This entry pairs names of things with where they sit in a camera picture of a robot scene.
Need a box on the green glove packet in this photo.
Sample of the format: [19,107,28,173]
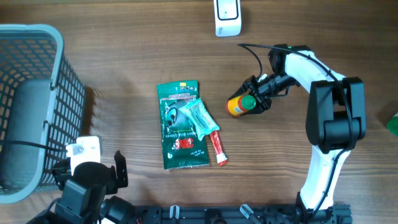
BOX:
[157,80,209,170]

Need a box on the red sauce sachet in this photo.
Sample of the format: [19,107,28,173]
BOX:
[210,131,228,166]

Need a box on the white barcode scanner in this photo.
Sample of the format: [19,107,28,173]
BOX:
[213,0,242,37]

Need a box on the green lid jar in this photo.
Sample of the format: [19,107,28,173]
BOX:
[386,113,398,136]

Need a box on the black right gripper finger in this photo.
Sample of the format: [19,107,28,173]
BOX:
[230,82,252,99]
[242,98,271,115]

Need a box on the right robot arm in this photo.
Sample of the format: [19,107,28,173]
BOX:
[230,44,366,223]

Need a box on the black right camera cable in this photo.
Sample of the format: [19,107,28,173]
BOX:
[237,42,355,222]

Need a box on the red yellow sauce bottle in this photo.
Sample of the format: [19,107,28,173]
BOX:
[226,95,256,117]

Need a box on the pale green wipes packet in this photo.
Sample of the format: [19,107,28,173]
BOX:
[179,98,220,141]

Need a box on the grey plastic basket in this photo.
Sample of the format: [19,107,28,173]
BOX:
[1,24,86,204]

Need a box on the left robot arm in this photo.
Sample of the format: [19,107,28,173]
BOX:
[28,151,139,224]

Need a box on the black left camera cable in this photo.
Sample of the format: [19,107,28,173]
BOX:
[0,139,68,153]

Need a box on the black camera cable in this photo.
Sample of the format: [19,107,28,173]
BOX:
[0,139,68,153]
[237,42,355,222]

